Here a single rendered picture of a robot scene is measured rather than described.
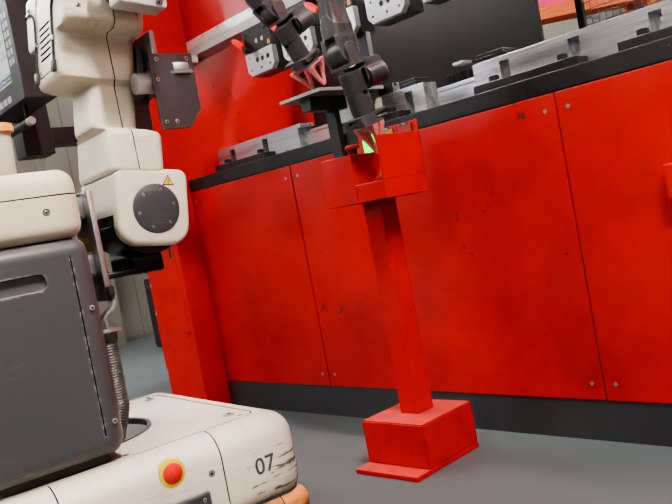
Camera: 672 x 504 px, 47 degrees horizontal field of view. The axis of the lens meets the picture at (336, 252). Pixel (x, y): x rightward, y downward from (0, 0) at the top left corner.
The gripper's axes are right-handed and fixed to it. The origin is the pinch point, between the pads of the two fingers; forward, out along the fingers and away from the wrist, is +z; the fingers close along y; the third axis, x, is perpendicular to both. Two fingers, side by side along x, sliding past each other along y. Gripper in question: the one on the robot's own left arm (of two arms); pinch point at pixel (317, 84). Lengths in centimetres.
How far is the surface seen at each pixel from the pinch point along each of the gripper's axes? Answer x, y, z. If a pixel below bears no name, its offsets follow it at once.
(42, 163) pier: -80, 372, 8
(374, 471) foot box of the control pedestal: 80, -31, 72
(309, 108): 10.6, -3.2, 2.8
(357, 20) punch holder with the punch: -21.3, -6.7, -7.9
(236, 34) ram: -27, 52, -19
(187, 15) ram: -35, 79, -32
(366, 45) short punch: -19.8, -6.2, -0.2
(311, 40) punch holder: -20.3, 13.6, -8.1
